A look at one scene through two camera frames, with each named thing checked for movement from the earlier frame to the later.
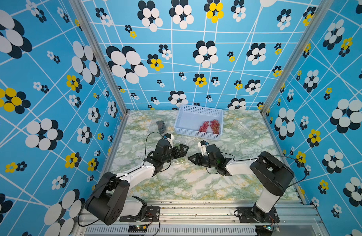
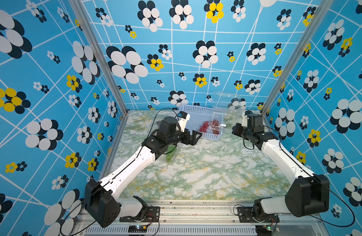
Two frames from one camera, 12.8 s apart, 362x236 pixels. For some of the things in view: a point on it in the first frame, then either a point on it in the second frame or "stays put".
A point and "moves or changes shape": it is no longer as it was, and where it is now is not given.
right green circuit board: x=265 y=230 stays put
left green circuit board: x=137 y=228 stays put
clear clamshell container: x=246 y=127 moves or changes shape
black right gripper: x=197 y=159 -> x=235 y=129
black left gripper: x=183 y=152 -> x=193 y=140
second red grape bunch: x=215 y=126 stays put
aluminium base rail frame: x=211 y=218 stays put
